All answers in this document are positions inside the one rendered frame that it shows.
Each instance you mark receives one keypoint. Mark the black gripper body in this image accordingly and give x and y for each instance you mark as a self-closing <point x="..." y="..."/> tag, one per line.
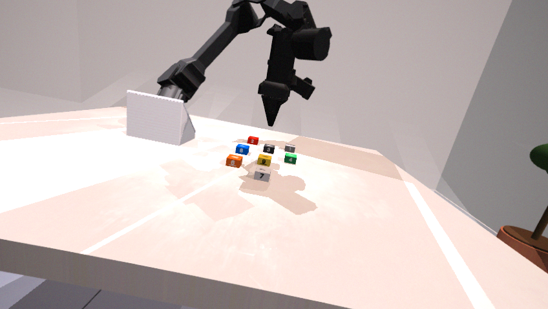
<point x="278" y="71"/>

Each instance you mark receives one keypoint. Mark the red block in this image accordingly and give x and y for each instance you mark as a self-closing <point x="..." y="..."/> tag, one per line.
<point x="253" y="140"/>

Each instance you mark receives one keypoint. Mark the green block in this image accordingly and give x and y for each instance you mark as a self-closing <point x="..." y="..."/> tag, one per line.
<point x="290" y="158"/>

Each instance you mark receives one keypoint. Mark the blue block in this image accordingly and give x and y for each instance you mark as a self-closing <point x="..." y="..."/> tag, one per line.
<point x="242" y="149"/>

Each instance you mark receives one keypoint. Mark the orange block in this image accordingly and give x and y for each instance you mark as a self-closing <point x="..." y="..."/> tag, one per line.
<point x="234" y="161"/>

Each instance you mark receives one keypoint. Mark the yellow block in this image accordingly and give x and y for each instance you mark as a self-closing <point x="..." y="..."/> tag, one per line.
<point x="264" y="160"/>

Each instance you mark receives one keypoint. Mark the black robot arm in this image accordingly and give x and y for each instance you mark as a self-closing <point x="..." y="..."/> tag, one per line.
<point x="300" y="39"/>

